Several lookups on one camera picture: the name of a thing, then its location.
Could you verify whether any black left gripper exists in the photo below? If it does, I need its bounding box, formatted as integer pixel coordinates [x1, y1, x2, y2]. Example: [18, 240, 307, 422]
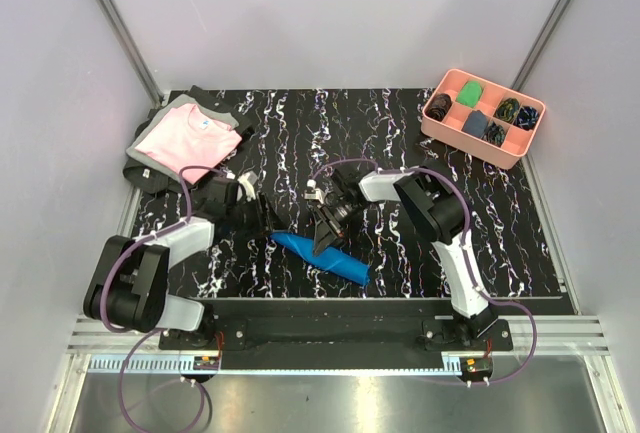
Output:
[227, 192, 288, 240]

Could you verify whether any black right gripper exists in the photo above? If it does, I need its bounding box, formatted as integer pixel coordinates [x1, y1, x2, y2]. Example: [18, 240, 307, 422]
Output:
[312, 198, 368, 259]

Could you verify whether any blue satin napkin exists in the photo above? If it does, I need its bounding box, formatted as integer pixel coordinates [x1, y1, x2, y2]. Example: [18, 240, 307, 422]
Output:
[270, 232, 369, 287]

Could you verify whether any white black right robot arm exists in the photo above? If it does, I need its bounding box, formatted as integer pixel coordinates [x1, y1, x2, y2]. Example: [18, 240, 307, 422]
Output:
[304, 165, 497, 350]

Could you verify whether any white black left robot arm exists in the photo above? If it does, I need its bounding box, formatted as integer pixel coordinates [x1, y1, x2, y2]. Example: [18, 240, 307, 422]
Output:
[83, 178, 284, 349]

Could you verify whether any pink folded shirt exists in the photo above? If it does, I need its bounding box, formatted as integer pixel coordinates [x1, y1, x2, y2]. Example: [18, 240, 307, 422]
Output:
[134, 104, 244, 179]

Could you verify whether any grey folded shirt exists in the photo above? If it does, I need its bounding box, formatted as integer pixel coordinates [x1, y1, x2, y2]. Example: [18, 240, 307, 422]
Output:
[124, 94, 240, 180]

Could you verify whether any pink divided organizer tray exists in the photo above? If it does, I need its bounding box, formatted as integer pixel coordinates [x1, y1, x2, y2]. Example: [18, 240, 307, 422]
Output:
[421, 69, 545, 170]

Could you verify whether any brown patterned rolled tie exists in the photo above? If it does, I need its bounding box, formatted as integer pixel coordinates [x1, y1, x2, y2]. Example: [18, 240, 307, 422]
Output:
[427, 93, 452, 121]

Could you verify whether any grey rolled cloth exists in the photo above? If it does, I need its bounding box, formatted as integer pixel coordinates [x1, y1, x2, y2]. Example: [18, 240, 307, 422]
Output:
[461, 110, 489, 138]

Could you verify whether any dark green patterned rolled tie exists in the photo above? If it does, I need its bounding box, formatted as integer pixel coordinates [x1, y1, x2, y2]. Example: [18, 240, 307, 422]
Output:
[482, 122, 507, 148]

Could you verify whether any green rolled cloth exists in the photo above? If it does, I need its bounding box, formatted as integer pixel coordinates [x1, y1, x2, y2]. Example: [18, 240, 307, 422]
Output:
[456, 80, 484, 108]

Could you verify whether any blue yellow patterned rolled tie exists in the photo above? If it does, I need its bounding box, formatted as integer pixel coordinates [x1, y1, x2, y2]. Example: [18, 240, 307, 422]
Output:
[494, 97, 521, 124]

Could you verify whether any dark blue patterned rolled tie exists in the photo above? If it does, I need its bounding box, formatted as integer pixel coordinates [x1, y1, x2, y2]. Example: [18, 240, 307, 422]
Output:
[513, 106, 540, 131]

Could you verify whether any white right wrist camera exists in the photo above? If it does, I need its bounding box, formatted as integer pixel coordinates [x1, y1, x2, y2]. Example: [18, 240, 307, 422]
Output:
[304, 179, 325, 204]

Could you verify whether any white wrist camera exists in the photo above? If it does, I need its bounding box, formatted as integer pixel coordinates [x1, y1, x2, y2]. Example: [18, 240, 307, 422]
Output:
[304, 179, 325, 204]
[226, 171, 258, 201]

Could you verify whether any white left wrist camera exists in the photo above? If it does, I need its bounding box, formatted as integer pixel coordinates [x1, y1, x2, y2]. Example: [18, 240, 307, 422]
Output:
[226, 171, 258, 201]

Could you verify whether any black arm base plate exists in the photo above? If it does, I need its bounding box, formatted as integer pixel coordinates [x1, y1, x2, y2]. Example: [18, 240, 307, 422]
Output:
[159, 299, 513, 375]

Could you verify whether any grey slotted cable duct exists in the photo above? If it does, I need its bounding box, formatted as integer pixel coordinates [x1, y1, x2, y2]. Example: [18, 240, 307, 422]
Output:
[88, 354, 221, 374]

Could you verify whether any aluminium frame rail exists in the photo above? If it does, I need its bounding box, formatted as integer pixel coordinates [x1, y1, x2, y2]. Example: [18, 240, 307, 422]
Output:
[96, 0, 165, 105]

